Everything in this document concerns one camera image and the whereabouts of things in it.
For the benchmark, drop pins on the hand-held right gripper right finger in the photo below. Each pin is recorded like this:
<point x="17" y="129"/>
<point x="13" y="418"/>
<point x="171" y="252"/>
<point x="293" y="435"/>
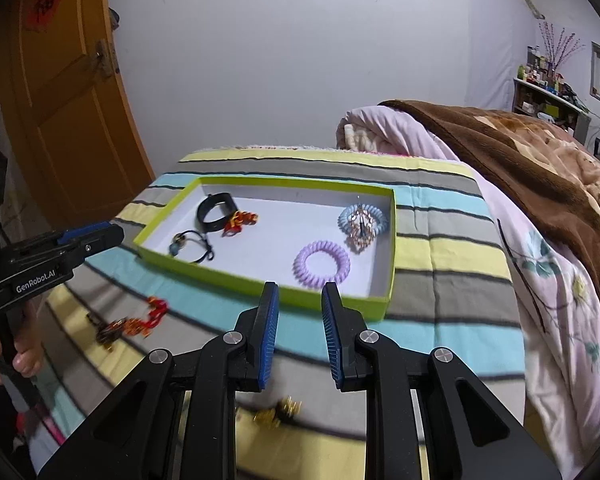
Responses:
<point x="332" y="335"/>

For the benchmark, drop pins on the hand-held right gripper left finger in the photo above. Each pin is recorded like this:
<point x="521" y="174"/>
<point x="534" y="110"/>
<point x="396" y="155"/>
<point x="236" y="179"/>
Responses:
<point x="267" y="335"/>

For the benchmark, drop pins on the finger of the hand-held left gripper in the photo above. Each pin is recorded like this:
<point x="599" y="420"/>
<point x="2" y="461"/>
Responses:
<point x="95" y="245"/>

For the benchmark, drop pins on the black wristband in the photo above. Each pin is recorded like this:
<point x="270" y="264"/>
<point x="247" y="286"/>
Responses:
<point x="202" y="215"/>

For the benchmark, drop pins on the green cardboard box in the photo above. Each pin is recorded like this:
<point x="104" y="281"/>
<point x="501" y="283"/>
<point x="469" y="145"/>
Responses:
<point x="280" y="220"/>

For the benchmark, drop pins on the small red knot ornament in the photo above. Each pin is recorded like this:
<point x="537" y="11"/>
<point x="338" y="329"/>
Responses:
<point x="235" y="222"/>

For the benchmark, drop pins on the person's left hand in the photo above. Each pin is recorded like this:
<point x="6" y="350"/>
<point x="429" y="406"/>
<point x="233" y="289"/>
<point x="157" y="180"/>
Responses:
<point x="29" y="360"/>

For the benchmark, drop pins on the gold hair clip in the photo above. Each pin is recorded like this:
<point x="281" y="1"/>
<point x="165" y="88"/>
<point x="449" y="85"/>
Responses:
<point x="275" y="412"/>

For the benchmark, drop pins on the wooden door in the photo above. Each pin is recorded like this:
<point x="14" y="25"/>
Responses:
<point x="65" y="125"/>

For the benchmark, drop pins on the striped bed sheet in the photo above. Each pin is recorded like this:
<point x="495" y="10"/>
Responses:
<point x="455" y="270"/>

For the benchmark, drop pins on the metal door latch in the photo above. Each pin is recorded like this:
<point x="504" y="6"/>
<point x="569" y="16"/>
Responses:
<point x="105" y="60"/>

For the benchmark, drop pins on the white plush cloth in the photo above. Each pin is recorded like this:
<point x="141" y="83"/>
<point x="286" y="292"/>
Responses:
<point x="351" y="136"/>

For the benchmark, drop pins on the pink floral quilt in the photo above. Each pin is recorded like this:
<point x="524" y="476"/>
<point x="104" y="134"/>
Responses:
<point x="545" y="310"/>

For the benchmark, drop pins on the red paper door decoration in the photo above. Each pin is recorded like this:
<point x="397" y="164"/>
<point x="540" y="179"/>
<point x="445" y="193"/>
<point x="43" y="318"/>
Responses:
<point x="47" y="0"/>

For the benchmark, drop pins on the brown plush blanket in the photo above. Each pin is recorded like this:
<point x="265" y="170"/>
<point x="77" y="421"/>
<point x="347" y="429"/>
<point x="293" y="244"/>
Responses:
<point x="530" y="160"/>

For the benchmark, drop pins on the purple flower branches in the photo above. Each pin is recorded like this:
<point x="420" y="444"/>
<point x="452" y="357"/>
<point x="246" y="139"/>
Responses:
<point x="560" y="47"/>

